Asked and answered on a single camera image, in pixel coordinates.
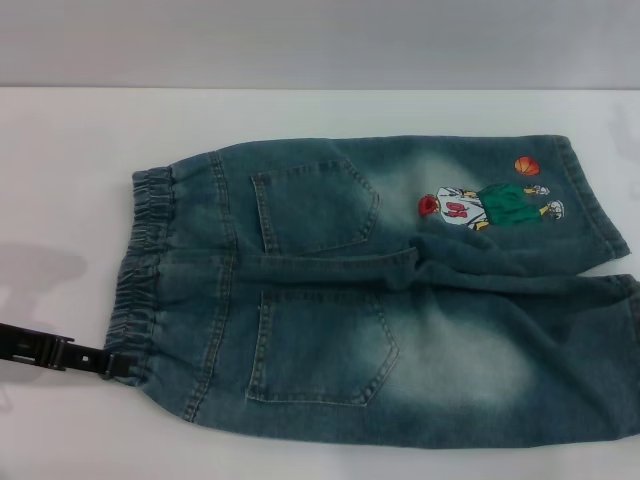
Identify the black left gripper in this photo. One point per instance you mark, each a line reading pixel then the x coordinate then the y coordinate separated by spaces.
pixel 30 345

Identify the blue denim shorts with cartoon print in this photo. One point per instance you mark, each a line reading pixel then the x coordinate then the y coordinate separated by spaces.
pixel 320 310

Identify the white tablecloth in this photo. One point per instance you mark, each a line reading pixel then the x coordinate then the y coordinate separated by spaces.
pixel 150 425

